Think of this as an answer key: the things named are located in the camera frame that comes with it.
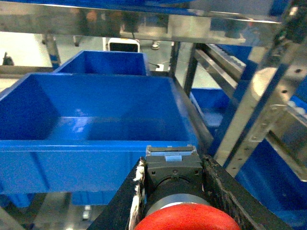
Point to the rear blue shelf container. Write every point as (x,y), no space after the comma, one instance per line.
(106,62)

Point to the left gripper black right finger own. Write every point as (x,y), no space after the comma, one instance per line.
(223,192)

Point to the steel shelf frame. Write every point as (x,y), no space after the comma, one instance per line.
(264,102)

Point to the large blue shelf container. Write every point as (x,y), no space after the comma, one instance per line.
(84,132)

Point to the left gripper black left finger own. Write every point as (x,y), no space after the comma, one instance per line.
(125,209)

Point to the red mushroom push button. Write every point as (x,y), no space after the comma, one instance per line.
(172,193)

